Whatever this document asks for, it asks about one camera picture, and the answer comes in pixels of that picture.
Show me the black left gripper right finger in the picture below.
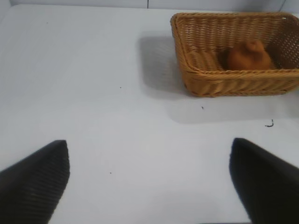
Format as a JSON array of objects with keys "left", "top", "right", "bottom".
[{"left": 228, "top": 137, "right": 299, "bottom": 224}]

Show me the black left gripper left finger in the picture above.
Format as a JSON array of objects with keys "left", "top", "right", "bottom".
[{"left": 0, "top": 140, "right": 71, "bottom": 224}]

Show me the orange-brown bread roll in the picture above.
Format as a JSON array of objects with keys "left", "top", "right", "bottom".
[{"left": 225, "top": 39, "right": 273, "bottom": 71}]

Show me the brown wicker basket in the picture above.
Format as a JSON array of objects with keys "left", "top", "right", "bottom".
[{"left": 170, "top": 12, "right": 299, "bottom": 98}]

